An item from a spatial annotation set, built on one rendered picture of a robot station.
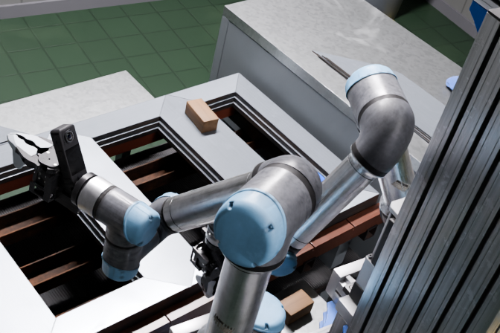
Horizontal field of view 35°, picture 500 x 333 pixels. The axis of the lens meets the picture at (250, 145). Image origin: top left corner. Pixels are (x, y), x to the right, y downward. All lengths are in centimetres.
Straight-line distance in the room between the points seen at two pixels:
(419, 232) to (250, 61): 170
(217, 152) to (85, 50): 207
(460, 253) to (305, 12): 192
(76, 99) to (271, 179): 172
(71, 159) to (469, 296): 77
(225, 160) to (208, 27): 243
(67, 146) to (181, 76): 294
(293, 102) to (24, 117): 94
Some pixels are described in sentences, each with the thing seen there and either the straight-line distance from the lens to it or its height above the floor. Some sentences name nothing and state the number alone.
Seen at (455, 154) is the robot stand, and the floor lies 180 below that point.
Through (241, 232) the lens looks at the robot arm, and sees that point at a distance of 128.
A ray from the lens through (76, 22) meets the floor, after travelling 481.
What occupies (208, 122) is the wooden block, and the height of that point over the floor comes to 91.
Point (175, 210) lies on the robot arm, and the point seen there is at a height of 142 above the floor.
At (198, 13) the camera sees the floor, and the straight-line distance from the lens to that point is 509.
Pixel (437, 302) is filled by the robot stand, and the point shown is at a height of 154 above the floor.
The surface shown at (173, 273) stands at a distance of 223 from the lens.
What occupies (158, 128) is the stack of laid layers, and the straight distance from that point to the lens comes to 274.
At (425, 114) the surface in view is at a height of 107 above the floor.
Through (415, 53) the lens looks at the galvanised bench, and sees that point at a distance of 311.
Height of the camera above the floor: 253
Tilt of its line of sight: 38 degrees down
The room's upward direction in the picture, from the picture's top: 15 degrees clockwise
